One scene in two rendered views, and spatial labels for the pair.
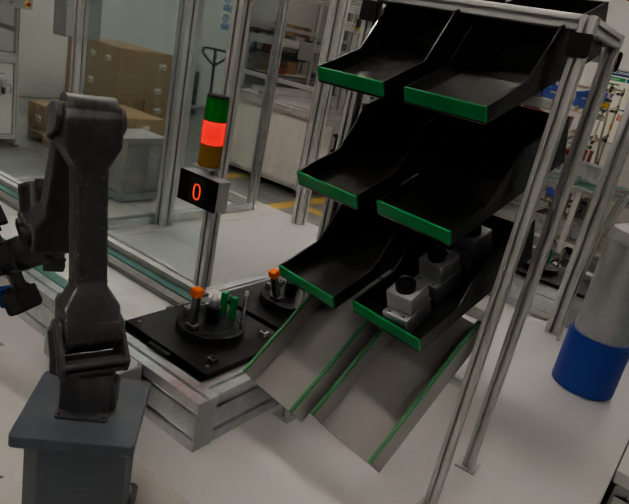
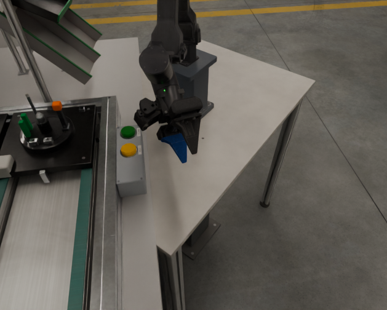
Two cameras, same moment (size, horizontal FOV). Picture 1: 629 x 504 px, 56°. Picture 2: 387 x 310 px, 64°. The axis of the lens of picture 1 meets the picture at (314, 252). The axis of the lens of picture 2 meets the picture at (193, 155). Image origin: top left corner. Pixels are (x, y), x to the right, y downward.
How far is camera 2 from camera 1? 151 cm
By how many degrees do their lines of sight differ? 101
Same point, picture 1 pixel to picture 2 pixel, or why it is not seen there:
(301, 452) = not seen: hidden behind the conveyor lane
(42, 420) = (203, 58)
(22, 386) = (167, 192)
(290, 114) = not seen: outside the picture
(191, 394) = (113, 101)
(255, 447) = not seen: hidden behind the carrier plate
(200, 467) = (125, 111)
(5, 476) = (200, 138)
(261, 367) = (80, 76)
